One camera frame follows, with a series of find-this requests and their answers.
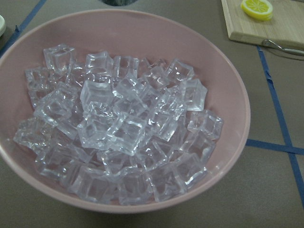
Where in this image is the pink bowl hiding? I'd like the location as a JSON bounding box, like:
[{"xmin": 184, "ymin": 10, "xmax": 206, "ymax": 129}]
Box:
[{"xmin": 0, "ymin": 9, "xmax": 250, "ymax": 214}]

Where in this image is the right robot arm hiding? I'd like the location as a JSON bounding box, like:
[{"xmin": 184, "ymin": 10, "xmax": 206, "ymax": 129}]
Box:
[{"xmin": 101, "ymin": 0, "xmax": 137, "ymax": 7}]

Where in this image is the pile of clear ice cubes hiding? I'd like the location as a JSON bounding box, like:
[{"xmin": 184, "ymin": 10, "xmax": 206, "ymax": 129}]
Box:
[{"xmin": 14, "ymin": 44, "xmax": 224, "ymax": 205}]

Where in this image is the yellow lemon slice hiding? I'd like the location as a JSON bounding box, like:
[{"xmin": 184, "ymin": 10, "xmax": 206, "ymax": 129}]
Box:
[{"xmin": 240, "ymin": 0, "xmax": 273, "ymax": 21}]

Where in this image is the wooden cutting board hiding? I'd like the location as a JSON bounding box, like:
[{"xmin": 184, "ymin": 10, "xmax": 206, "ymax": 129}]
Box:
[{"xmin": 221, "ymin": 0, "xmax": 304, "ymax": 49}]

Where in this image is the cream bear tray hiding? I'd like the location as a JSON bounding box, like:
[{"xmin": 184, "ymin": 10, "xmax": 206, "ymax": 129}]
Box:
[{"xmin": 0, "ymin": 15, "xmax": 6, "ymax": 37}]

